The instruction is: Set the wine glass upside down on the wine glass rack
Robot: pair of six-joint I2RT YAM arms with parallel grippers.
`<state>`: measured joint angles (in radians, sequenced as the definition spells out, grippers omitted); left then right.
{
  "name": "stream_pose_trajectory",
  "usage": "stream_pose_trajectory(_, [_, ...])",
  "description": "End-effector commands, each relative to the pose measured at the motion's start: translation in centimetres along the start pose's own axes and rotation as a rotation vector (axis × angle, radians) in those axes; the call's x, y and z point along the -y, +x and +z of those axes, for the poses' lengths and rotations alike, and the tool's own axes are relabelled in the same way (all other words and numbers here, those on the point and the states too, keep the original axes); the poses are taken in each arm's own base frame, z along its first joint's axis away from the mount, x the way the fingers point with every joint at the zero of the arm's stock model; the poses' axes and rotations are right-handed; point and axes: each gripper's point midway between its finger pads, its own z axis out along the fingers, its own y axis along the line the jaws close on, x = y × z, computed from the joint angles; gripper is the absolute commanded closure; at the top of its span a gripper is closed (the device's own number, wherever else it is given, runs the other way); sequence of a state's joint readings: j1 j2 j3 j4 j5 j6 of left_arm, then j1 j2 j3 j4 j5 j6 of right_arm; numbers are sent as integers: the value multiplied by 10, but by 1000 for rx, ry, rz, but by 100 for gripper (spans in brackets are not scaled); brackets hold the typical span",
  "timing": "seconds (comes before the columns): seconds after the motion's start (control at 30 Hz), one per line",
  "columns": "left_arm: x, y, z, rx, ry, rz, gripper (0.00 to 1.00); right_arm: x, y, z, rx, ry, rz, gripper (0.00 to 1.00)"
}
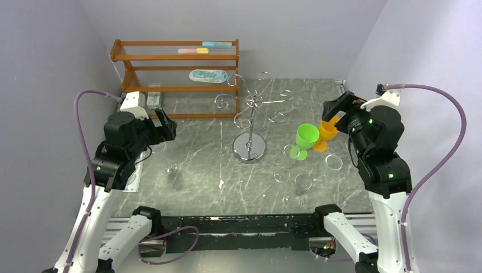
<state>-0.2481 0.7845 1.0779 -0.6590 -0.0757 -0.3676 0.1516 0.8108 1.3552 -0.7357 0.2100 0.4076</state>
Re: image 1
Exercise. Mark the green plastic wine glass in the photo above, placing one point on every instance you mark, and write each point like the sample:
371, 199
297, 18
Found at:
306, 137

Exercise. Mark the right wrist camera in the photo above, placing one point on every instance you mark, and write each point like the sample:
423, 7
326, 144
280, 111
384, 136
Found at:
387, 97

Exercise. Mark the orange plastic wine glass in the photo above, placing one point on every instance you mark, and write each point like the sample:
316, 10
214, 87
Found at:
327, 131

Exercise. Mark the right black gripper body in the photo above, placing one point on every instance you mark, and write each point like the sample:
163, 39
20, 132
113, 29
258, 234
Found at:
342, 111

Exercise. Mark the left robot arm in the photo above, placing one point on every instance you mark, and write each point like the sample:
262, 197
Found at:
126, 137

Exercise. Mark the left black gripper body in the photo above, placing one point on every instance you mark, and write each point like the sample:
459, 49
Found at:
153, 135

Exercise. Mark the chrome wine glass rack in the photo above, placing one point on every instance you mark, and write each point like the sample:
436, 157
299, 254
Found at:
250, 147

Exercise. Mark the small white box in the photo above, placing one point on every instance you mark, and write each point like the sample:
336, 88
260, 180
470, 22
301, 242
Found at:
154, 100

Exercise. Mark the blue case top shelf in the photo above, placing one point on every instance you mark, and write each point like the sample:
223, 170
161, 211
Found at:
213, 44

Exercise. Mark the clear wine glass front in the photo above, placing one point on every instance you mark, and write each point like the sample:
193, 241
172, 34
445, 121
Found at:
291, 201

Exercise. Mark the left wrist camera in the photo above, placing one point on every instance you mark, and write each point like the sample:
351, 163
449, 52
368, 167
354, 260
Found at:
134, 103

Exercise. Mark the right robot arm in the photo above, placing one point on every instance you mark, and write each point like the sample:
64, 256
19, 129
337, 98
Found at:
374, 128

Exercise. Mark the black base frame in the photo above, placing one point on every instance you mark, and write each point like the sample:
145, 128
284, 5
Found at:
262, 231

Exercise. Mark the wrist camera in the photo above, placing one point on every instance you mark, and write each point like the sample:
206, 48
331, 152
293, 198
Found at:
387, 97
134, 103

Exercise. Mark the blue toothbrush package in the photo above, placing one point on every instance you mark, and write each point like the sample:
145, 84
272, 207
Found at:
213, 76

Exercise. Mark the orange wooden shelf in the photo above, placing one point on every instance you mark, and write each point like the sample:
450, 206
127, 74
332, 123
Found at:
155, 66

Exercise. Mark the clear wine glass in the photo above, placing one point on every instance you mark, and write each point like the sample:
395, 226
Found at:
291, 201
334, 162
303, 183
281, 175
168, 167

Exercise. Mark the pink yellow case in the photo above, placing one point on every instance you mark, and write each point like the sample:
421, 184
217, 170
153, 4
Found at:
193, 51

